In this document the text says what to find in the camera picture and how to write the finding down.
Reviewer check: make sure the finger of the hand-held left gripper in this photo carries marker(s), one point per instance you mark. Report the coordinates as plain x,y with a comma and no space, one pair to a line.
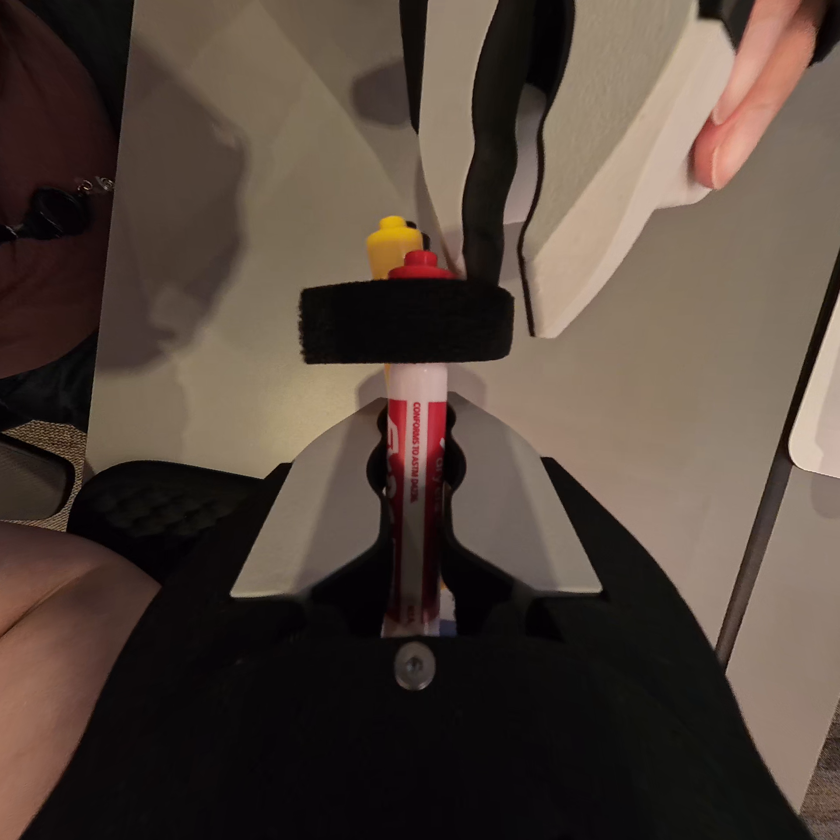
604,164
449,98

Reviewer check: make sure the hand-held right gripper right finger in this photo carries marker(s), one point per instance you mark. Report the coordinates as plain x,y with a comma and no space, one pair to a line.
525,525

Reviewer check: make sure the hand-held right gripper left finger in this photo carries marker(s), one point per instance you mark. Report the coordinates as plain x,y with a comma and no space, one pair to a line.
308,525

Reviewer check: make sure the black dry-erase marker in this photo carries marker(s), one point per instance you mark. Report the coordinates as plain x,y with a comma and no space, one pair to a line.
423,237

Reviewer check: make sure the yellow highlighter marker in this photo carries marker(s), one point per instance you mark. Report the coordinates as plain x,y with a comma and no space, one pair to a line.
387,253

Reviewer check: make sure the red dry-erase marker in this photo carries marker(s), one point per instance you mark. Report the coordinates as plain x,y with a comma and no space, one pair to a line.
417,394

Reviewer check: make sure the person's right forearm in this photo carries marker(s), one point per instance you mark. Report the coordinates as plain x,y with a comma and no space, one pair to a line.
59,689

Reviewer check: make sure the person's left hand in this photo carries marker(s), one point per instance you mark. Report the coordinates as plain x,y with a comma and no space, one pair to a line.
754,79

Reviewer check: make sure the black office chair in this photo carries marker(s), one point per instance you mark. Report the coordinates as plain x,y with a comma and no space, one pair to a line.
33,479

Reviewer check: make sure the white plastic tray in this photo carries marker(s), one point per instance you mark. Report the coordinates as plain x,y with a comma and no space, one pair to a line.
820,407

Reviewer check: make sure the person's maroon shirt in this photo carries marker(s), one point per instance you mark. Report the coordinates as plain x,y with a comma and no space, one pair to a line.
46,295

